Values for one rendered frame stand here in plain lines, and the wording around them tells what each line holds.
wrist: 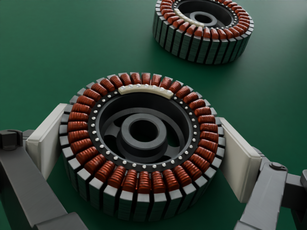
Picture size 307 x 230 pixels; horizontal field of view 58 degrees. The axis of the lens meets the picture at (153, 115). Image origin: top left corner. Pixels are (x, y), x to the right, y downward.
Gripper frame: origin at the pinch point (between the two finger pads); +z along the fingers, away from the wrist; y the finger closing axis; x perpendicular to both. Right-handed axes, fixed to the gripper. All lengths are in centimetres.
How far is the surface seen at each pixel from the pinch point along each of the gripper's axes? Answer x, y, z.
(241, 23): 9.0, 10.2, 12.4
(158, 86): 3.2, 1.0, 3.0
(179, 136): -0.1, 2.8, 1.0
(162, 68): 3.6, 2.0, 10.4
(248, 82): 3.2, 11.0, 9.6
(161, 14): 9.0, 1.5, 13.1
